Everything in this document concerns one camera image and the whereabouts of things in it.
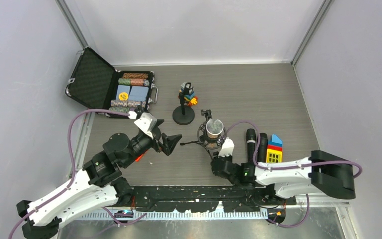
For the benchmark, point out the colourful toy brick car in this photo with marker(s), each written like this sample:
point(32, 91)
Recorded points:
point(189, 96)

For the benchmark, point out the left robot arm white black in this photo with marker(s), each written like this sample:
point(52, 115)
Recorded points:
point(98, 184)

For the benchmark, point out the black handheld microphone front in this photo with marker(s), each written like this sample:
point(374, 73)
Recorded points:
point(262, 150)

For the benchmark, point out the black tripod stand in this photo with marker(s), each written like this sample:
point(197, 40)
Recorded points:
point(199, 144)

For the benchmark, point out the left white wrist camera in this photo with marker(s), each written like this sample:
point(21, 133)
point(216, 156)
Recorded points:
point(146, 124)

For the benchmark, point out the black microphone stand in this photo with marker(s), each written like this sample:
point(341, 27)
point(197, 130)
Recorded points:
point(183, 115)

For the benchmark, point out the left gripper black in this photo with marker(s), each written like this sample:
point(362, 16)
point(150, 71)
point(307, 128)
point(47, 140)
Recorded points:
point(169, 142)

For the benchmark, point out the glitter condenser microphone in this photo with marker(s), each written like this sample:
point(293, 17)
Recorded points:
point(211, 134)

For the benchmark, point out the black poker chip case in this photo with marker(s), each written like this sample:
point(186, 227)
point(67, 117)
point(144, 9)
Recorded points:
point(96, 84)

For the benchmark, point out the yellow perforated block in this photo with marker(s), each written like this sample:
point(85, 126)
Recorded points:
point(273, 156)

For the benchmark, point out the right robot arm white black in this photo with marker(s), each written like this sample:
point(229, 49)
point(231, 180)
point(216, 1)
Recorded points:
point(321, 172)

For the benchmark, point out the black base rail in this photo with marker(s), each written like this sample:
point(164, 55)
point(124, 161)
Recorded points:
point(200, 199)

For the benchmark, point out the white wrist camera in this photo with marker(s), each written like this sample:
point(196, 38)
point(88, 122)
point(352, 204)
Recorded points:
point(227, 148)
point(146, 124)

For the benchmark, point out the black tall microphone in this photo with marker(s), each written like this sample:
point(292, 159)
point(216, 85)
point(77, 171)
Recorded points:
point(251, 138)

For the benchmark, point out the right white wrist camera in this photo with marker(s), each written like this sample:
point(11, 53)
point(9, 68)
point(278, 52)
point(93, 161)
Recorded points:
point(227, 148)

